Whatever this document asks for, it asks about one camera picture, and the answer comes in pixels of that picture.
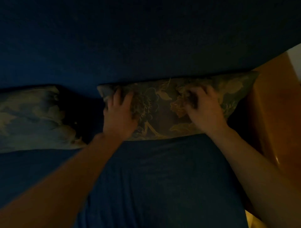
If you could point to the person's left hand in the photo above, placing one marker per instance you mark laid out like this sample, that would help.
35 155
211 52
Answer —
118 119

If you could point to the person's right hand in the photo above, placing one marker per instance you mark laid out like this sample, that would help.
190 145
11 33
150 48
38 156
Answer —
207 112

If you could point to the person's left fingers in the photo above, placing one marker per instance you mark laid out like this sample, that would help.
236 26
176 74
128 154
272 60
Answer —
117 98

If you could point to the person's right fingers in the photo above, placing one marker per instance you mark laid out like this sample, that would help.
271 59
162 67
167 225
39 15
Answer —
199 94

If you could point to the dark floral pillow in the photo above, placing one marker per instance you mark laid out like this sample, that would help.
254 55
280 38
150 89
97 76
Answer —
160 110

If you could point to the person's right forearm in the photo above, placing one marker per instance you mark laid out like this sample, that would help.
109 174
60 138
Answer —
254 173

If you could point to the person's left forearm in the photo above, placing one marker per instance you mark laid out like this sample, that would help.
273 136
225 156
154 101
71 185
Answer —
65 178

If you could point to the dark blue upholstered headboard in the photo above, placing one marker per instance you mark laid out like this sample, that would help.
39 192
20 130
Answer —
141 37

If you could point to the brown wooden bedside furniture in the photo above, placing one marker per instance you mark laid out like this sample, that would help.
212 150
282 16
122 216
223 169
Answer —
277 105

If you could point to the pale floral pillow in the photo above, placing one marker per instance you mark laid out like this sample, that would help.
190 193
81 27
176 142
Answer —
30 122

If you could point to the dark blue bed sheet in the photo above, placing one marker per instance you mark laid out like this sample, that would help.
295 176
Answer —
164 178

